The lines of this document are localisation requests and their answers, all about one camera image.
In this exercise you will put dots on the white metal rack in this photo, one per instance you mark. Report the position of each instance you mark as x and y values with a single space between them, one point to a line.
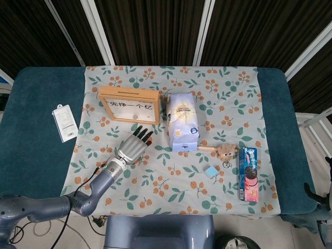
303 120

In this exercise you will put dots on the floral leaf print tablecloth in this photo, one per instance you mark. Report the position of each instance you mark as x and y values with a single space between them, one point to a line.
155 186

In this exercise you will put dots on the black waste bin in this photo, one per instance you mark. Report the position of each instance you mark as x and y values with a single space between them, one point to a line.
238 243

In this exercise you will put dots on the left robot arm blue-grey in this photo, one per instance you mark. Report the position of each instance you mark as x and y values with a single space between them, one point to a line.
101 189

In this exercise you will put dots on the white partition frame post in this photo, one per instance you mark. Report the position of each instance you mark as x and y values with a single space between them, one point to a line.
98 31
308 54
65 31
204 31

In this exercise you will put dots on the light blue cube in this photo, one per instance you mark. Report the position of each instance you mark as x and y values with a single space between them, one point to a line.
210 172

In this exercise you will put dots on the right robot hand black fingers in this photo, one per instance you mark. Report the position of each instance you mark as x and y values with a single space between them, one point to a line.
315 196

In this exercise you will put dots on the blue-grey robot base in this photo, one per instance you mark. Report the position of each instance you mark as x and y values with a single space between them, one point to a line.
158 233

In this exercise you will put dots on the black power plug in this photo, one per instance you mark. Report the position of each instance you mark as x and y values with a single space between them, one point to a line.
99 221

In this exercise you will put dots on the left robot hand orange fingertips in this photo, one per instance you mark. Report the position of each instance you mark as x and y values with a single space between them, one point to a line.
131 150

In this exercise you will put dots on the white blue board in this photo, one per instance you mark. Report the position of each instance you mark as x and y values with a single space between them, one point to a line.
3 77

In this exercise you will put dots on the white flat plastic package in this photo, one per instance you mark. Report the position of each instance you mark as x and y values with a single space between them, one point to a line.
64 123

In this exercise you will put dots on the teal velvet table cover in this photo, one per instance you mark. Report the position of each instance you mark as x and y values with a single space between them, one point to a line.
39 90

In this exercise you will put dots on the wooden box with characters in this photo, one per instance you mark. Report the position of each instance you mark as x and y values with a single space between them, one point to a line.
129 93

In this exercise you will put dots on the light wooden stick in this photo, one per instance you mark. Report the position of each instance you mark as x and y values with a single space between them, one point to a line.
207 148

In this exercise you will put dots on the lavender paper flour bag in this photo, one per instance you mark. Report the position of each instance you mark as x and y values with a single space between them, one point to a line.
182 122

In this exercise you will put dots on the blue pink cookie box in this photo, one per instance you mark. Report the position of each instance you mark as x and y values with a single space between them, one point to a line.
249 176

